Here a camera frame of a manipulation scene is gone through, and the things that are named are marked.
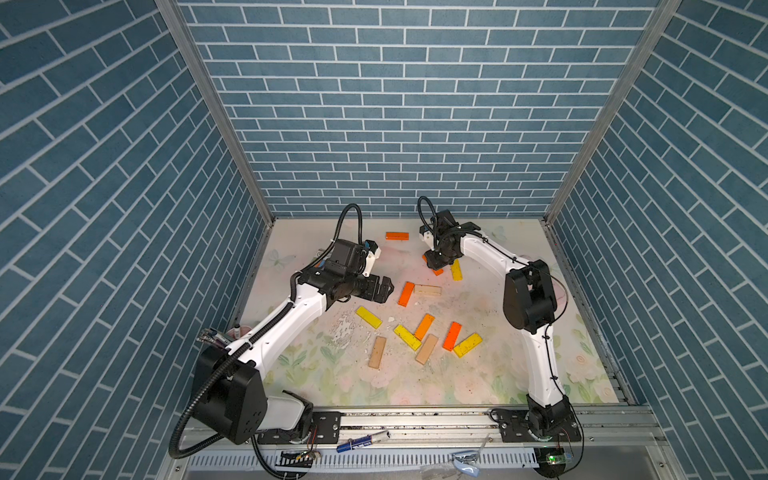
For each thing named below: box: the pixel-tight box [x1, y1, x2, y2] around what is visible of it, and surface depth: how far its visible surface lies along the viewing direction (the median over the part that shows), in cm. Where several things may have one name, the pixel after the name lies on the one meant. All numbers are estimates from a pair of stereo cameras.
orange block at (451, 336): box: [442, 321, 462, 351], surface depth 91 cm
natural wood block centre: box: [414, 284, 442, 296], surface depth 101 cm
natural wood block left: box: [368, 336, 387, 369], surface depth 88 cm
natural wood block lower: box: [415, 334, 439, 365], surface depth 88 cm
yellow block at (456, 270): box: [450, 259, 464, 281], surface depth 107 cm
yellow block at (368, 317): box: [355, 305, 383, 329], surface depth 96 cm
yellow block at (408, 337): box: [394, 324, 422, 351], surface depth 91 cm
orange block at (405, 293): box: [397, 281, 415, 307], surface depth 101 cm
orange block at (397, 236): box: [385, 232, 410, 241], surface depth 118 cm
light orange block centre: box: [414, 313, 435, 341], surface depth 93 cm
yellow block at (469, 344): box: [453, 332, 483, 359], surface depth 89 cm
